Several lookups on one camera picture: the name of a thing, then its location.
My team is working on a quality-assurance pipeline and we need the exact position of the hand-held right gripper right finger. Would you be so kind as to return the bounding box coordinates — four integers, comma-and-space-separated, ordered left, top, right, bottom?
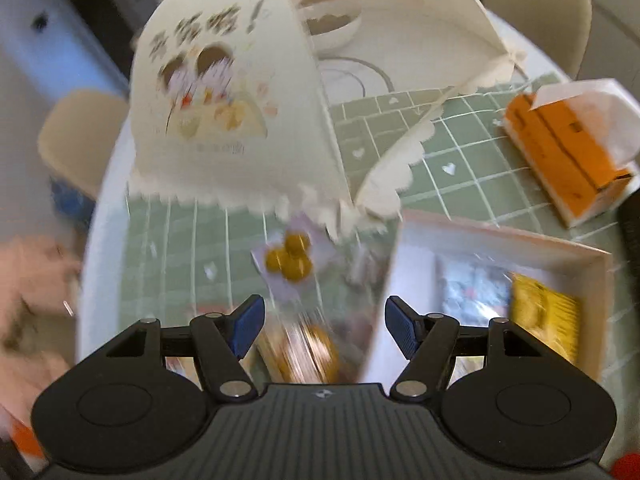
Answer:
384, 296, 545, 401

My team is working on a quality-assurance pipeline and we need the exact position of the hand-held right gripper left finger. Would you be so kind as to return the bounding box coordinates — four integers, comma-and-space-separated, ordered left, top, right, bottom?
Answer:
106, 294, 266, 403

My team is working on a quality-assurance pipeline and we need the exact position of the brown pastry snack packet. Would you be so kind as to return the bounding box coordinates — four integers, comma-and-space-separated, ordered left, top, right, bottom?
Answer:
255, 322, 342, 386

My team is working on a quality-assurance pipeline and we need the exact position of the clear packet of yellow balls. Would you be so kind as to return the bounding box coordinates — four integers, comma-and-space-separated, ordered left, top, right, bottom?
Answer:
251, 215, 331, 301

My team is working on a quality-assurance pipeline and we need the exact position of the pink cardboard box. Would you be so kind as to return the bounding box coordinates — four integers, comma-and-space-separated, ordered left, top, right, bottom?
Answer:
360, 210, 613, 386

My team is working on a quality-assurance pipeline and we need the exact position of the blue and white snack packet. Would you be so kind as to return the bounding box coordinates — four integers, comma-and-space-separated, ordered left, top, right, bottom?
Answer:
439, 257, 516, 322

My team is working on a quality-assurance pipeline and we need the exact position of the green checked tablecloth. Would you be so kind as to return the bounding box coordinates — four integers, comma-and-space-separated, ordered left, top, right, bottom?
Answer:
117, 72, 621, 391

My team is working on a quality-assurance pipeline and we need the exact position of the yellow snack packet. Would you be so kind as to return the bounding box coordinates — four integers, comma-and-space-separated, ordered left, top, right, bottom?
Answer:
507, 274, 582, 366

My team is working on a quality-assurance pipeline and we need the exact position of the cream mesh food cover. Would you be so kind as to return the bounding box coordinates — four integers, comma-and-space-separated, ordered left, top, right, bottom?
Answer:
127, 0, 526, 241

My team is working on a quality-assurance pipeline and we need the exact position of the blue patterned object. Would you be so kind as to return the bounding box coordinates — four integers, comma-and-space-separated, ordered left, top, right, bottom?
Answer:
49, 175, 97, 228

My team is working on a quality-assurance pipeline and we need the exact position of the person's pink clothing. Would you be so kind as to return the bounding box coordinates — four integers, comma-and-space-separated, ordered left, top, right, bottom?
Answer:
0, 237, 85, 426

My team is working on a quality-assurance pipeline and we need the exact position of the orange tissue box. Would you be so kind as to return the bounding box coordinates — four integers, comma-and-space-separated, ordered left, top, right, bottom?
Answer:
502, 77, 640, 231

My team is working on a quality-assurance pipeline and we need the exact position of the orange object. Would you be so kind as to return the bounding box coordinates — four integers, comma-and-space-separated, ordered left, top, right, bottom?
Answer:
10, 419, 47, 461

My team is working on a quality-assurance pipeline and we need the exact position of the white plate with grey rim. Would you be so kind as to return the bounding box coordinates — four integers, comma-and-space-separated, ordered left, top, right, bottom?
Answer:
317, 57, 393, 107

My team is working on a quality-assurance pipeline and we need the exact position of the beige chair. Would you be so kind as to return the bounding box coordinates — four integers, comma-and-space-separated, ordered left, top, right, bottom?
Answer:
482, 0, 593, 81
37, 89, 130, 201

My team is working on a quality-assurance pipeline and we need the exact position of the red object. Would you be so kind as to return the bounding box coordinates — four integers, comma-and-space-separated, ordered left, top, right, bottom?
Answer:
611, 452, 640, 480

